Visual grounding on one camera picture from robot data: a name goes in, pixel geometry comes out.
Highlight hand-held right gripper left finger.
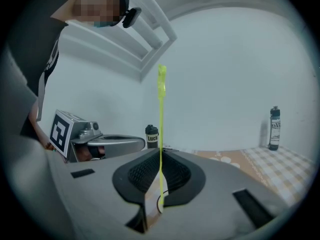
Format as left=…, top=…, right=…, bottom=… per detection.
left=111, top=147, right=161, bottom=234

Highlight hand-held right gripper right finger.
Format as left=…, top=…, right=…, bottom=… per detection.
left=161, top=148, right=207, bottom=208

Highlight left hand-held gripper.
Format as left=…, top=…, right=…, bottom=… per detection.
left=48, top=109, right=147, bottom=164

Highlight yellow-green plastic stick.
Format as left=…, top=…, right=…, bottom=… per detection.
left=156, top=63, right=168, bottom=209

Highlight person's left forearm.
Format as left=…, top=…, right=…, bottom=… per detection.
left=28, top=103, right=55, bottom=152

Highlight person's left hand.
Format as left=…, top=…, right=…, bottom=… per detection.
left=75, top=144, right=107, bottom=162

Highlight small black bottle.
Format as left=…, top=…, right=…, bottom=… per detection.
left=145, top=124, right=161, bottom=150

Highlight checked beige floral tablecloth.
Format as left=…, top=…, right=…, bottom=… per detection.
left=145, top=145, right=316, bottom=229

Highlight tall dark labelled bottle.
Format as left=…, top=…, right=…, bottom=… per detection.
left=268, top=105, right=282, bottom=151

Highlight person's black shirt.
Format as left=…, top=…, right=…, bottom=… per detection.
left=6, top=0, right=70, bottom=140

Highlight person's head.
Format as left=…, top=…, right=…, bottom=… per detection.
left=50, top=0, right=130, bottom=29

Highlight grey hanging strap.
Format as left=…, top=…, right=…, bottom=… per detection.
left=35, top=70, right=46, bottom=122

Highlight white barred window frame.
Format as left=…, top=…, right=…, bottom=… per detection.
left=60, top=0, right=179, bottom=83

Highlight black head-worn camera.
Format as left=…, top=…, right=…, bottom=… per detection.
left=121, top=6, right=143, bottom=29

